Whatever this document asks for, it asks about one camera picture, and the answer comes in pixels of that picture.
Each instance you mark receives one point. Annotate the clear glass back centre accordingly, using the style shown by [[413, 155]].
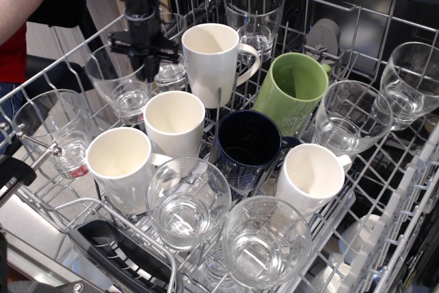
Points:
[[256, 22]]

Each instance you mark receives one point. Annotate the white mug front left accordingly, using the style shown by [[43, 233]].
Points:
[[122, 161]]

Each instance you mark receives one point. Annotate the white handleless cup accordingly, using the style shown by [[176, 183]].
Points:
[[174, 123]]

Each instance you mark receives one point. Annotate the green ceramic mug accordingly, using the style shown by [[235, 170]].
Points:
[[291, 90]]

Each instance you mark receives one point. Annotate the clear glass right middle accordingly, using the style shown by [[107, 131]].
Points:
[[351, 118]]

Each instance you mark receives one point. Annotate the grey wire dishwasher rack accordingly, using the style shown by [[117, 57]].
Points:
[[390, 190]]

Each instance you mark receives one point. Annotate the dark blue mug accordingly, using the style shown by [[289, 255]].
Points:
[[245, 146]]

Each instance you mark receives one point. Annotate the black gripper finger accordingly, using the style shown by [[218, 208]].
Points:
[[136, 60], [151, 68]]

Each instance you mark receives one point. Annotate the black clamp with metal screw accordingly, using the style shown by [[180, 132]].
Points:
[[17, 173]]

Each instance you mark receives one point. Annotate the tilted clear glass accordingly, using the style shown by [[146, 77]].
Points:
[[172, 74]]

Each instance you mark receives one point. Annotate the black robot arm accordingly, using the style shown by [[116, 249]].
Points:
[[141, 6]]

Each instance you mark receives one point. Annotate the tall white mug with handle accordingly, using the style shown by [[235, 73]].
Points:
[[211, 54]]

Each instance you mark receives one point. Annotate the black rack handle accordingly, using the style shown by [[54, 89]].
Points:
[[131, 267]]

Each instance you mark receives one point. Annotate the white mug front right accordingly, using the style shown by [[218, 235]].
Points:
[[310, 177]]

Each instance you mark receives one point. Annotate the clear glass far left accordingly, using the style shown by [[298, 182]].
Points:
[[58, 117]]

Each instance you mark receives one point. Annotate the clear glass front centre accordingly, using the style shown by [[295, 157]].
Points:
[[187, 201]]

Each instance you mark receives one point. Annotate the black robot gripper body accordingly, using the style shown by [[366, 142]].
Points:
[[144, 40]]

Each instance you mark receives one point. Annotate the clear glass front bottom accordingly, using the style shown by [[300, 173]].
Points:
[[266, 242]]

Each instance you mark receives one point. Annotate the clear glass far right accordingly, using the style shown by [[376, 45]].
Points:
[[410, 82]]

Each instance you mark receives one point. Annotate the clear drinking glass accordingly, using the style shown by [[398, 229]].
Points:
[[115, 81]]

